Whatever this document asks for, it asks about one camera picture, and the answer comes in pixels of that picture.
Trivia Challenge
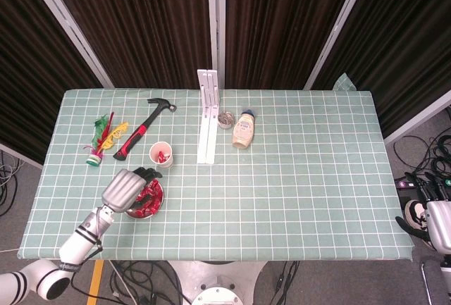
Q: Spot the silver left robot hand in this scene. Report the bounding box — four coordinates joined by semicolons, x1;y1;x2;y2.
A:
101;166;165;214

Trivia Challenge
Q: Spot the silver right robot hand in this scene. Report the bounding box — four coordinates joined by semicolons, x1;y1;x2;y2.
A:
395;178;451;254

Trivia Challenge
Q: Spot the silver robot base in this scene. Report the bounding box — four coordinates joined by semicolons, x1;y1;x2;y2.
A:
168;261;268;305

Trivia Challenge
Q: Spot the round metal plate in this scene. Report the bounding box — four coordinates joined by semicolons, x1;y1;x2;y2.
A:
123;180;165;220

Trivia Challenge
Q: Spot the white paper cup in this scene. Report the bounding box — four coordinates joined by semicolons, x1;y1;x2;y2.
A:
149;141;175;169

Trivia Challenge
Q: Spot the white black sneaker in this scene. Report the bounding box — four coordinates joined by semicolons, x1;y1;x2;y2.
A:
404;199;428;230

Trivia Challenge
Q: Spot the colourful feather shuttlecock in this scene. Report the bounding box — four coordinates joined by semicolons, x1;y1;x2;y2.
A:
83;111;130;167

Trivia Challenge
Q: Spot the black red claw hammer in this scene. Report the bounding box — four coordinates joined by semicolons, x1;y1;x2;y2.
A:
112;97;178;161

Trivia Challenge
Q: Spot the white folding stand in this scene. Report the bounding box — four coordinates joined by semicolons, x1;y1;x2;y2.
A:
196;68;221;165

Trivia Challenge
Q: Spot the yellow floor tape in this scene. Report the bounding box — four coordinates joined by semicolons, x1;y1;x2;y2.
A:
87;260;106;304

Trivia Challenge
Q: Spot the cream mayonnaise squeeze bottle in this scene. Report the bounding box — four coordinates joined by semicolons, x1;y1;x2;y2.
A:
231;108;257;150

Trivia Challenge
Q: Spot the green checked tablecloth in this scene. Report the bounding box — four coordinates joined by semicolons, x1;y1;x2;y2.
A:
16;72;415;262

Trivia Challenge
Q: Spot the dark brown pleated curtain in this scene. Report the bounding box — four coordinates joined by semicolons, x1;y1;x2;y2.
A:
225;0;361;90
44;0;213;89
313;0;451;137
0;0;103;165

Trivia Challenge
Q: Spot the black floor cable bundle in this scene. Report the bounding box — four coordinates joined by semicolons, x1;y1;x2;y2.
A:
105;261;187;305
393;132;451;179

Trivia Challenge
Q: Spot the white floor frame rail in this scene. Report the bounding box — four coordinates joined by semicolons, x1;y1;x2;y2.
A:
383;89;451;146
0;142;44;170

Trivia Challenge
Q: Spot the grey floor cable bundle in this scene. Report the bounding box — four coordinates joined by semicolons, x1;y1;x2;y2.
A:
0;149;24;216

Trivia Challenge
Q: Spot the black cable with connector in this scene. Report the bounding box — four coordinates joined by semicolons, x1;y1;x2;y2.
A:
273;261;300;305

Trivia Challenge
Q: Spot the white slanted frame post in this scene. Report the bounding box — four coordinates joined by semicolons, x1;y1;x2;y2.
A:
303;0;374;90
20;0;116;89

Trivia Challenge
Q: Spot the white upright frame post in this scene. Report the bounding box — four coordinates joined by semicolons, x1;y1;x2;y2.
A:
206;0;227;89

